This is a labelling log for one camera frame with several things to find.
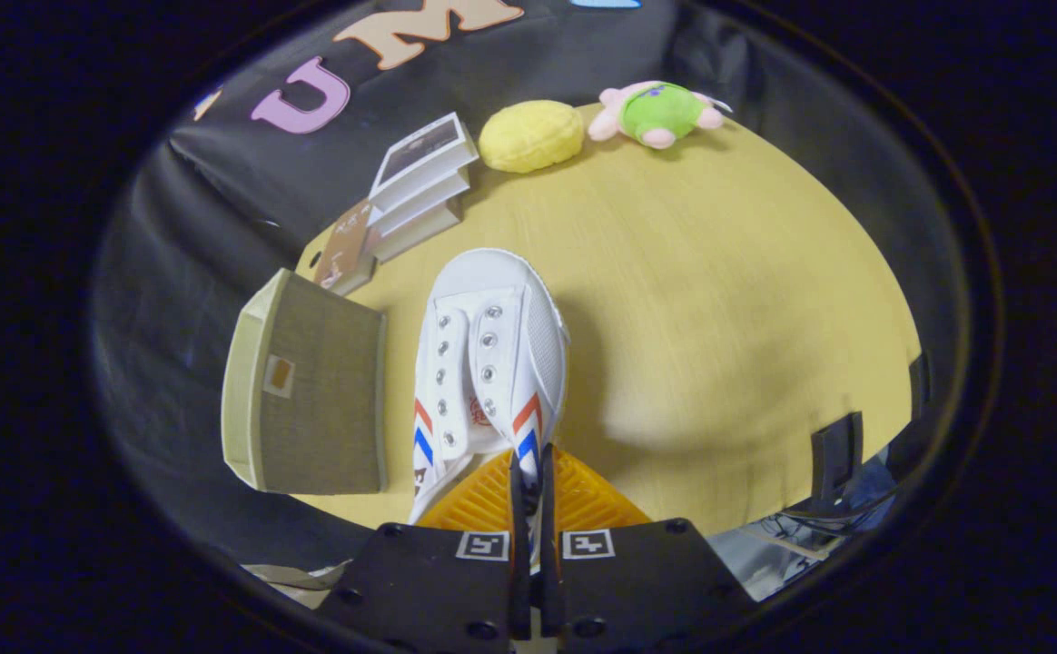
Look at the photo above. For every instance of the white portrait cover book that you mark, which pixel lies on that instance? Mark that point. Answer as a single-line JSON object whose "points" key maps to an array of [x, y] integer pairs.
{"points": [[419, 154]]}

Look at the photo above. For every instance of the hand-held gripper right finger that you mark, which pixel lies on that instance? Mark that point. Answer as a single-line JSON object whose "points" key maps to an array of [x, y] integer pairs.
{"points": [[548, 581]]}

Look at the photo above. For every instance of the grey fabric storage box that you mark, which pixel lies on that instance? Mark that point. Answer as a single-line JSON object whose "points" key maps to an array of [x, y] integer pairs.
{"points": [[320, 400]]}

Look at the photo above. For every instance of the pale pink cover book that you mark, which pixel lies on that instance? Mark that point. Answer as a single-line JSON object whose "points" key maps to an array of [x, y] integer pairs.
{"points": [[419, 234]]}

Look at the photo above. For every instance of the pink and green plush toy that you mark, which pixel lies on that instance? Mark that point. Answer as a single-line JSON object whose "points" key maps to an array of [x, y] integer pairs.
{"points": [[660, 113]]}

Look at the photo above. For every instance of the black table clamp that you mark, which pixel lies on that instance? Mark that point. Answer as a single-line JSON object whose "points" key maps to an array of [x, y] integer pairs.
{"points": [[835, 454]]}

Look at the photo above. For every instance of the white striped canvas shoe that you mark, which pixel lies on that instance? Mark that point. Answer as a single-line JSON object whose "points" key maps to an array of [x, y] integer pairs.
{"points": [[492, 300]]}

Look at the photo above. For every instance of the yellow plush bun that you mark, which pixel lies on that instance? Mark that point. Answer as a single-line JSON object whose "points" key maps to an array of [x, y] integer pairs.
{"points": [[530, 136]]}

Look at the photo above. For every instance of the brown cover book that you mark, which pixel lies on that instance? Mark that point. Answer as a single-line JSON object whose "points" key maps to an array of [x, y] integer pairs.
{"points": [[342, 250]]}

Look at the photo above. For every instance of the white paperback book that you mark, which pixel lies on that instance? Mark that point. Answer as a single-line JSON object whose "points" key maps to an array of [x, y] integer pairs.
{"points": [[424, 204]]}

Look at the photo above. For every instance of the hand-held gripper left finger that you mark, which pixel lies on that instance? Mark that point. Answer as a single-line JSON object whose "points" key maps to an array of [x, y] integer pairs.
{"points": [[520, 581]]}

